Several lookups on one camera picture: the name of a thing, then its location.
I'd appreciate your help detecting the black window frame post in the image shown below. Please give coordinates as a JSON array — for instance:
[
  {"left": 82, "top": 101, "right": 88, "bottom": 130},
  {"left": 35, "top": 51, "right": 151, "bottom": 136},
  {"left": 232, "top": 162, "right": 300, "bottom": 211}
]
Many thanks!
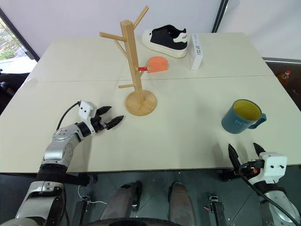
[{"left": 0, "top": 8, "right": 40, "bottom": 62}]

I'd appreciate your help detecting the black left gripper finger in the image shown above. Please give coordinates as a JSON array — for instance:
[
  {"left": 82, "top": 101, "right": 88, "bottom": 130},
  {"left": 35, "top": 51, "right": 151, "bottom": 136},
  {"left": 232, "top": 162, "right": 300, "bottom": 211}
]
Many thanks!
[
  {"left": 97, "top": 106, "right": 112, "bottom": 116},
  {"left": 106, "top": 115, "right": 125, "bottom": 130}
]

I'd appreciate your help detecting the wooden mug tree stand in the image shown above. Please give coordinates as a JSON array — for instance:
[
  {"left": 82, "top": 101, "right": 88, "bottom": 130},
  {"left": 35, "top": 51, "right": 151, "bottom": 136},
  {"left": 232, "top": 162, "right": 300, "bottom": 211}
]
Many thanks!
[{"left": 99, "top": 5, "right": 158, "bottom": 117}]

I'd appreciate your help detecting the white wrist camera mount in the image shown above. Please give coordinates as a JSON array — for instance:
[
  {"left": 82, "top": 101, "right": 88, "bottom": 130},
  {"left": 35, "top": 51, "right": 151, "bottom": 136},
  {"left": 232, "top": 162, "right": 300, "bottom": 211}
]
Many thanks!
[
  {"left": 78, "top": 100, "right": 98, "bottom": 123},
  {"left": 248, "top": 152, "right": 288, "bottom": 186}
]

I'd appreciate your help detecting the white cardboard box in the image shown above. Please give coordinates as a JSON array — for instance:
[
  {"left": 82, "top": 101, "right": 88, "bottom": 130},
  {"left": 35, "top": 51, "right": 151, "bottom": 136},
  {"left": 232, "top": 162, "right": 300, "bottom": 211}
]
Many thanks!
[{"left": 190, "top": 33, "right": 204, "bottom": 71}]

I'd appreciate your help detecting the thin white cable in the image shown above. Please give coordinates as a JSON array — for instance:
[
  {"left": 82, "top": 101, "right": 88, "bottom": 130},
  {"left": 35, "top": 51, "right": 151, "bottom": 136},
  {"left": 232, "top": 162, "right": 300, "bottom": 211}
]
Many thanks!
[{"left": 77, "top": 185, "right": 108, "bottom": 205}]

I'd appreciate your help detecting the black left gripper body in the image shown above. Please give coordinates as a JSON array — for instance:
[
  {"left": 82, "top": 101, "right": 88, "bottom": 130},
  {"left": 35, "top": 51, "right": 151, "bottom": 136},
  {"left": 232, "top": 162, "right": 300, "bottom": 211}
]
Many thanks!
[{"left": 90, "top": 114, "right": 109, "bottom": 134}]

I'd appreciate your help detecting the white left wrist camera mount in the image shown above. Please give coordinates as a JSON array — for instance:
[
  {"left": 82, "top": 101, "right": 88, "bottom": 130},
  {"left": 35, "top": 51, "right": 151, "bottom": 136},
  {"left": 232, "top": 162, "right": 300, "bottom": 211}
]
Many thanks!
[{"left": 78, "top": 100, "right": 98, "bottom": 123}]

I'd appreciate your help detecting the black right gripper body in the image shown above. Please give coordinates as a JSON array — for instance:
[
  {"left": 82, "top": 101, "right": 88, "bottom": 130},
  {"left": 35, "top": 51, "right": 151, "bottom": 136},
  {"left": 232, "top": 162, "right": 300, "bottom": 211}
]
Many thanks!
[{"left": 238, "top": 159, "right": 265, "bottom": 179}]

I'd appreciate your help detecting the orange half-round block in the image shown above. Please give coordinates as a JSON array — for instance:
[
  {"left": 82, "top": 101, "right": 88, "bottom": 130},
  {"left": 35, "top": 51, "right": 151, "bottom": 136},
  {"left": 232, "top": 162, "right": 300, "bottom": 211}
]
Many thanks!
[{"left": 147, "top": 56, "right": 168, "bottom": 74}]

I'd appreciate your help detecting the black and white sneaker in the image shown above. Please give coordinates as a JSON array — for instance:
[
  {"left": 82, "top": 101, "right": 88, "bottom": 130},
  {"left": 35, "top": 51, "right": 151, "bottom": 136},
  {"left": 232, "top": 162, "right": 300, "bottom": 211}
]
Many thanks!
[{"left": 142, "top": 24, "right": 189, "bottom": 58}]

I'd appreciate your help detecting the black floor bracket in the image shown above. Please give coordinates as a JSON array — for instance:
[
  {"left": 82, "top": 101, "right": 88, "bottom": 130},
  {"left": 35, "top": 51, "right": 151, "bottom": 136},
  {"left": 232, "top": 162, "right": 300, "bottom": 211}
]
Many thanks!
[
  {"left": 71, "top": 194, "right": 92, "bottom": 226},
  {"left": 208, "top": 194, "right": 228, "bottom": 226}
]

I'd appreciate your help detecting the dark wall post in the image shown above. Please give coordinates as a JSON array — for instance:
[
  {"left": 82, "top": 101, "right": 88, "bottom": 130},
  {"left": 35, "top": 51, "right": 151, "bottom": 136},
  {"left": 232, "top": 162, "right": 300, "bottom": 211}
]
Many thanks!
[{"left": 211, "top": 0, "right": 230, "bottom": 33}]

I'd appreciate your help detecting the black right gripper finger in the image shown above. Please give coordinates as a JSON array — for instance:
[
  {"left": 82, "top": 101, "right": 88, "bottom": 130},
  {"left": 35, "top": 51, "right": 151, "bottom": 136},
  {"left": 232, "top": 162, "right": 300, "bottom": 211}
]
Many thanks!
[
  {"left": 253, "top": 142, "right": 266, "bottom": 162},
  {"left": 228, "top": 143, "right": 241, "bottom": 175}
]

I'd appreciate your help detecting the orange drink bottle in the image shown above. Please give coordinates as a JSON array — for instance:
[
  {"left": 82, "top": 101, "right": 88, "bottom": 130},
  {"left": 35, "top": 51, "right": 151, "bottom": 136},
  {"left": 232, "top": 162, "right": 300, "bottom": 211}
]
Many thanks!
[{"left": 276, "top": 70, "right": 293, "bottom": 87}]

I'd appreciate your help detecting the blue mug with yellow inside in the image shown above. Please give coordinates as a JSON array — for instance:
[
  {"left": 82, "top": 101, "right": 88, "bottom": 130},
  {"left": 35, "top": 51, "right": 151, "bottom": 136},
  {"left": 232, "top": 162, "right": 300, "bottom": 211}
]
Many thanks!
[{"left": 221, "top": 99, "right": 267, "bottom": 134}]

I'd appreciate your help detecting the black table clamp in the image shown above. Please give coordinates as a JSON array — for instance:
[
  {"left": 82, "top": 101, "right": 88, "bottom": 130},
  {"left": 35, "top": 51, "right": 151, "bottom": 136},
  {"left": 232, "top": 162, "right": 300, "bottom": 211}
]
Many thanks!
[
  {"left": 65, "top": 173, "right": 98, "bottom": 187},
  {"left": 219, "top": 169, "right": 236, "bottom": 182}
]

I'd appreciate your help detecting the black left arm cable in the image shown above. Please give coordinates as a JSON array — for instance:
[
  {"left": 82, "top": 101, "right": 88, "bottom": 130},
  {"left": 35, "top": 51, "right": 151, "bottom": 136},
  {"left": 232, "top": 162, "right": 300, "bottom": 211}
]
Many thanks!
[{"left": 55, "top": 101, "right": 82, "bottom": 132}]

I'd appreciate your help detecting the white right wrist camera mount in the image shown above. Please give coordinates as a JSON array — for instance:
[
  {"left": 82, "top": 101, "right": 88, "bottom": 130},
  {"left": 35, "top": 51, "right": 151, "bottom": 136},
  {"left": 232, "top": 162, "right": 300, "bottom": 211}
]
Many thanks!
[{"left": 248, "top": 152, "right": 288, "bottom": 186}]

